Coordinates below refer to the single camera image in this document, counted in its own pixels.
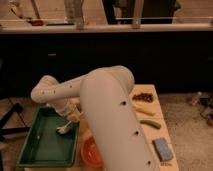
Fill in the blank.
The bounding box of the yellow corn cob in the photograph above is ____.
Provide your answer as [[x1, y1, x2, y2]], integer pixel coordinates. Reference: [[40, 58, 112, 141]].
[[134, 105, 155, 116]]

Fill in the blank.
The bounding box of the orange bowl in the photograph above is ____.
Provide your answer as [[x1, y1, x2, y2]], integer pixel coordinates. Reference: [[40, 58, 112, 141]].
[[81, 137, 103, 168]]

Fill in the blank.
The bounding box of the white black dish brush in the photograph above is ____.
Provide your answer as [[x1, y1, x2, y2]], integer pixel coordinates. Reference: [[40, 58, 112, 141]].
[[56, 121, 71, 135]]

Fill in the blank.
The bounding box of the blue sponge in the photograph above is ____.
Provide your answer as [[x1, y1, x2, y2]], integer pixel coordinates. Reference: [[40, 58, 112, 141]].
[[152, 137, 173, 162]]

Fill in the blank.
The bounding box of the green plastic tray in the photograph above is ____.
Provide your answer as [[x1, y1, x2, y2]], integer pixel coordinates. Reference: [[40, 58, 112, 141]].
[[17, 107, 79, 168]]

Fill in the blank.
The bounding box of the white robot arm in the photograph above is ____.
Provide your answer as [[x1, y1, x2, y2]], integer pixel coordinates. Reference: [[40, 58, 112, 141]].
[[31, 66, 160, 171]]

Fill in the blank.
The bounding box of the black tripod stand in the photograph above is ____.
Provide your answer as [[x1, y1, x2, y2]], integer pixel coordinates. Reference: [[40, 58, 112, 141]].
[[0, 59, 32, 142]]

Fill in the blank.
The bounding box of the wooden table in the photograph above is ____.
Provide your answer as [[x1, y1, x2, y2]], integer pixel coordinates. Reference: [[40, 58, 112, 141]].
[[25, 84, 180, 171]]

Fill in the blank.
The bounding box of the red bowl on counter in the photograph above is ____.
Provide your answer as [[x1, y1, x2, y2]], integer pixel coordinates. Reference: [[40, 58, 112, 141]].
[[31, 20, 44, 26]]

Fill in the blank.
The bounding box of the green cucumber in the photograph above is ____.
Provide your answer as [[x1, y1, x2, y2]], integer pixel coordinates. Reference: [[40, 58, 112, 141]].
[[139, 120, 161, 130]]

